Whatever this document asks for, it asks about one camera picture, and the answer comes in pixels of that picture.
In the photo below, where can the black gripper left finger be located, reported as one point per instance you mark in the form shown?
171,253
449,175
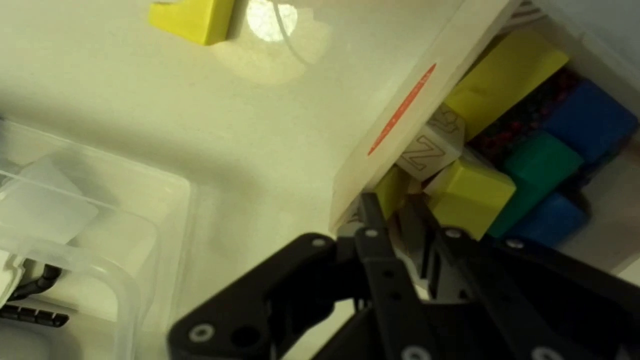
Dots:
396,307

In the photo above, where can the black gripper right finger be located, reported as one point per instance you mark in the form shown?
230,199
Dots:
519,300

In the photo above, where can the yellow triangular block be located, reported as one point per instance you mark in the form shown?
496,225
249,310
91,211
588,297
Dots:
390,191

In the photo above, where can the yellow arch block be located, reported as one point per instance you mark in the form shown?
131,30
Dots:
196,20

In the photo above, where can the large yellow rectangular block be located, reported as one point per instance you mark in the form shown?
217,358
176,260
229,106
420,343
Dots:
468,194

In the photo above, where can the green block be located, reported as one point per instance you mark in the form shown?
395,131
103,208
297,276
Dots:
538,165

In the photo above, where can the blue block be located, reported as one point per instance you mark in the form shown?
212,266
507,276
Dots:
590,123

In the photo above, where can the yellow long block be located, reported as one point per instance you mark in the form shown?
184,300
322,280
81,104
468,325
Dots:
504,77

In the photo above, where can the wooden letter cube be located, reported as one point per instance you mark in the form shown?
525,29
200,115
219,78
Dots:
434,146

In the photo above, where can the small clear plastic container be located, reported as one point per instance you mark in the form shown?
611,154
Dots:
114,229

